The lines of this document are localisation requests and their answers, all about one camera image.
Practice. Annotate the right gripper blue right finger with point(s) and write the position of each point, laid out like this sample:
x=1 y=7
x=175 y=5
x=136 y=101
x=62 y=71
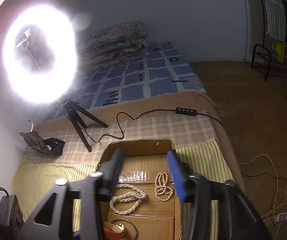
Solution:
x=238 y=219

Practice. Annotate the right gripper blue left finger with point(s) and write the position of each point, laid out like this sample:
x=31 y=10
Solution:
x=53 y=216

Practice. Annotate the cardboard box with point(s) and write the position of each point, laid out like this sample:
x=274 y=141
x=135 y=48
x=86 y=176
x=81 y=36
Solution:
x=154 y=218

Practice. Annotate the black snack bag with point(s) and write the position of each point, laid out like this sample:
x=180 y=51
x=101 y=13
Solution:
x=50 y=146

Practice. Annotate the yellow striped cloth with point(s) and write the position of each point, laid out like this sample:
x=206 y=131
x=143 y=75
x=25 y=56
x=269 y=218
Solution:
x=32 y=181

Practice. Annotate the black mini tripod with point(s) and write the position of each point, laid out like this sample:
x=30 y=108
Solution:
x=70 y=109

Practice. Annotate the plaid beige blanket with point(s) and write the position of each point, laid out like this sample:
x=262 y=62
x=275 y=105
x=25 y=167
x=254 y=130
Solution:
x=185 y=118

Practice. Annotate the blue patterned bedsheet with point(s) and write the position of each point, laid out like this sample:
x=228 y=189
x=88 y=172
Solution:
x=161 y=70

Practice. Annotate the folded floral quilt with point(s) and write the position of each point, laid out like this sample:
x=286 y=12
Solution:
x=113 y=45

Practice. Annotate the phone holder clamp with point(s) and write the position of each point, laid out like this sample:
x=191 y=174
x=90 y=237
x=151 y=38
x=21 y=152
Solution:
x=25 y=44

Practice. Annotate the black clothes rack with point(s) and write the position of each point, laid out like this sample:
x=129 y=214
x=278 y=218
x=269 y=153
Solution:
x=269 y=57

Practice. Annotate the yellow box on rack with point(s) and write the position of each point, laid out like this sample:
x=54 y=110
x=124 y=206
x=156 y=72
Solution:
x=281 y=50

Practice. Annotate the white knit garment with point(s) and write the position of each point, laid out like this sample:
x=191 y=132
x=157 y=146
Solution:
x=276 y=20

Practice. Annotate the white ring light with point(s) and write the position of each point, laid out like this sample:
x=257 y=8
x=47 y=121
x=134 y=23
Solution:
x=53 y=42

